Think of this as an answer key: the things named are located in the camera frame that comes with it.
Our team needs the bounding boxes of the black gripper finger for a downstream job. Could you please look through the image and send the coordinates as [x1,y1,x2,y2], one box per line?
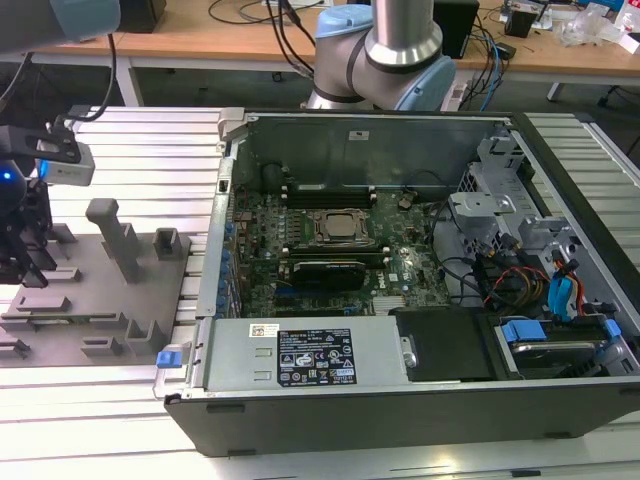
[28,182,54,241]
[19,219,50,289]

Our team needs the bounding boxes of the RAM slot white clips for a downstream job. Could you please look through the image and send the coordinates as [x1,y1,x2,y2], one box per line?
[281,182,379,195]
[282,246,390,254]
[282,196,379,205]
[283,256,392,265]

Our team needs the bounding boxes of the installed RAM stick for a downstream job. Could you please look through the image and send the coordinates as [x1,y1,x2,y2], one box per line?
[294,182,374,194]

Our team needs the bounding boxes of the grey parts rack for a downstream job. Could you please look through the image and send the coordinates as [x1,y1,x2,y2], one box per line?
[0,197,195,370]

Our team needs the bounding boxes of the silver power supply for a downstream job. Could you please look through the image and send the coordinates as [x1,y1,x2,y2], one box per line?
[202,315,410,392]

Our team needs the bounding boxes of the black rectangular box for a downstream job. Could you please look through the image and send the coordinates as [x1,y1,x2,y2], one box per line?
[119,0,167,34]

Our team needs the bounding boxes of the wooden desk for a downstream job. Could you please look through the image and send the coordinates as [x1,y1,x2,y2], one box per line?
[0,0,640,109]

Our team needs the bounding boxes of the black graphics card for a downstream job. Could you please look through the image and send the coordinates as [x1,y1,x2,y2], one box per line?
[291,258,367,292]

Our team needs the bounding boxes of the black power supply label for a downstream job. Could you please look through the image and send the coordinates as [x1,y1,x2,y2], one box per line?
[276,329,357,387]

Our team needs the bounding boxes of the silver CPU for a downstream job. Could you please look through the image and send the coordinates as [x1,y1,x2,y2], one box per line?
[322,212,362,237]

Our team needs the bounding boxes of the black CPU socket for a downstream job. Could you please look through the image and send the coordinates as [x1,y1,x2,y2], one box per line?
[304,207,380,249]

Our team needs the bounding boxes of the black open PC case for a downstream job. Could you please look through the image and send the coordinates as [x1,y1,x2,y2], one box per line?
[152,107,640,459]

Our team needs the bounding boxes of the silver finned heat sink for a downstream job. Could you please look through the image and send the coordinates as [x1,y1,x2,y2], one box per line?
[372,295,409,316]

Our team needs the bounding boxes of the green motherboard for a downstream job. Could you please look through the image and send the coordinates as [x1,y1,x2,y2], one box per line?
[232,184,451,319]

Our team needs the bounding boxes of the black plastic shroud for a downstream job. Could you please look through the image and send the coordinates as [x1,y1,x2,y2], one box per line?
[388,307,501,384]

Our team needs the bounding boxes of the white power strip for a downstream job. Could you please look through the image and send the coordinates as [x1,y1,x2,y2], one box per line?
[439,79,469,110]

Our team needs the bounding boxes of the metal disk bay cage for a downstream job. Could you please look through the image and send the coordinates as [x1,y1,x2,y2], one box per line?
[447,134,584,261]

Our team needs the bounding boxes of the tall black box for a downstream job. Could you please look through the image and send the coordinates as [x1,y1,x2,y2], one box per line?
[433,0,481,60]

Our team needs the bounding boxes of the blue disk carrier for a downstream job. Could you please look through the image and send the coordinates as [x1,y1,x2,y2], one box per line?
[501,319,622,346]

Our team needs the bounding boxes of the small black box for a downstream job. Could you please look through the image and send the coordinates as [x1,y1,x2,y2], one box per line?
[504,8,540,37]

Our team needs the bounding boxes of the hard disk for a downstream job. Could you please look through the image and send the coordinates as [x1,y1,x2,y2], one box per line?
[509,341,609,380]

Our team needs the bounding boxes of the clear plastic bag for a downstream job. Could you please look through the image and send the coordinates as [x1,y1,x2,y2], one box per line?
[552,2,609,49]

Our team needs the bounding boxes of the white packet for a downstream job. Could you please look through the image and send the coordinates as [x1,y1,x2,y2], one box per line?
[612,0,640,52]

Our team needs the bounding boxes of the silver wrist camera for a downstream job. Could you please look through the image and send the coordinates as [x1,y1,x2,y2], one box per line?
[37,142,97,187]

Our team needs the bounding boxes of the black camera bracket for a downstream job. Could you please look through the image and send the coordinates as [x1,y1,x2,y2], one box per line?
[0,113,85,162]

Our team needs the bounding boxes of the thin black camera cable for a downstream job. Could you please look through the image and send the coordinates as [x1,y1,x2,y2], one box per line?
[63,30,120,125]

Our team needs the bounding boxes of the metal socket cover frame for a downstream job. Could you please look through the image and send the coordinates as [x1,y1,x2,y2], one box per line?
[312,209,374,244]

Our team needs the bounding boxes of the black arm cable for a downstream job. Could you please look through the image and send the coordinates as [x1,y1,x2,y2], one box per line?
[264,0,317,77]

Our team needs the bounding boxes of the blue cable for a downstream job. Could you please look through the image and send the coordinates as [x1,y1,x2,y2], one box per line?
[486,42,502,112]

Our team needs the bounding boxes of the red yellow wire bundle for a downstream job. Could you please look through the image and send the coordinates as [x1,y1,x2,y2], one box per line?
[492,266,549,304]

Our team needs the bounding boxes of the blue flat data wire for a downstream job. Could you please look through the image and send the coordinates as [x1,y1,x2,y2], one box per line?
[547,252,584,321]

